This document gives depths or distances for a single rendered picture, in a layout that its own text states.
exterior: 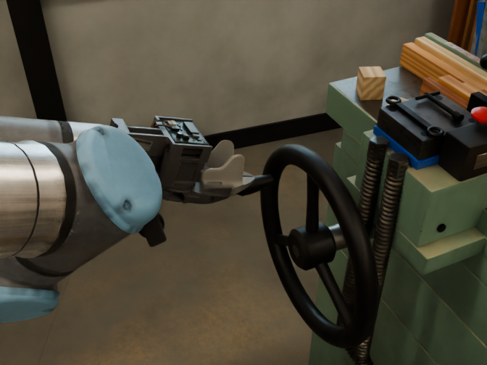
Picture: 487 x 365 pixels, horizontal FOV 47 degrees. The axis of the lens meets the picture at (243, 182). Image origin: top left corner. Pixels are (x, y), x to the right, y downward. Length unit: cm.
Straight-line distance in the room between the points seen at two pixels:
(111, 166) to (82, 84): 167
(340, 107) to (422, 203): 34
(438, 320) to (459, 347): 5
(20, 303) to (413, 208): 45
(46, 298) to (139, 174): 15
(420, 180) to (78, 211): 41
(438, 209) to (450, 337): 27
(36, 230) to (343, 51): 207
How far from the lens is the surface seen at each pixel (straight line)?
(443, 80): 89
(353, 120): 95
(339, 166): 102
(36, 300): 55
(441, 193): 68
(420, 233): 71
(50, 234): 43
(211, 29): 212
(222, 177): 72
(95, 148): 45
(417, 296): 94
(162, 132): 67
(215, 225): 202
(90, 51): 206
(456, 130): 69
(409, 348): 102
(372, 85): 94
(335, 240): 79
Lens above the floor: 136
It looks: 38 degrees down
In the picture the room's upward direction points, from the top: straight up
